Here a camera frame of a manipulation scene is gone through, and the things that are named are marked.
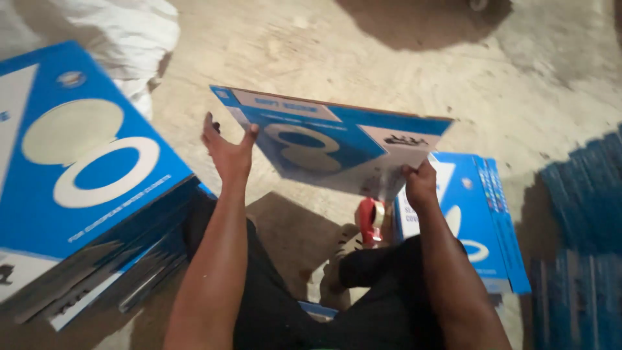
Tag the pile of blue packets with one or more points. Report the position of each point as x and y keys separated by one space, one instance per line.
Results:
x=578 y=243

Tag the white woven sack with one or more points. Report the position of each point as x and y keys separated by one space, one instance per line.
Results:
x=121 y=43

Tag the person's right hand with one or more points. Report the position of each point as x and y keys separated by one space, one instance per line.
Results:
x=420 y=185

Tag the person's black trousers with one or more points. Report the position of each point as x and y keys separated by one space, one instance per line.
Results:
x=311 y=291

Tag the person's left hand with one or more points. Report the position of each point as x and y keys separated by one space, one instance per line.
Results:
x=228 y=154

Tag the person's right fingers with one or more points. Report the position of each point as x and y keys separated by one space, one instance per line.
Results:
x=411 y=171

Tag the stack of flat blue cartons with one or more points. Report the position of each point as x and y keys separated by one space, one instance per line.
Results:
x=82 y=184

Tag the red tape dispenser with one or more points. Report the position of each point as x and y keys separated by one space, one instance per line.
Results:
x=371 y=218

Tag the blue carton blank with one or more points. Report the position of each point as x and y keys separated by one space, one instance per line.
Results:
x=335 y=141

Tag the blue carton piece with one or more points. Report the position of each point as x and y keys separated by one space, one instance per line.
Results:
x=317 y=309

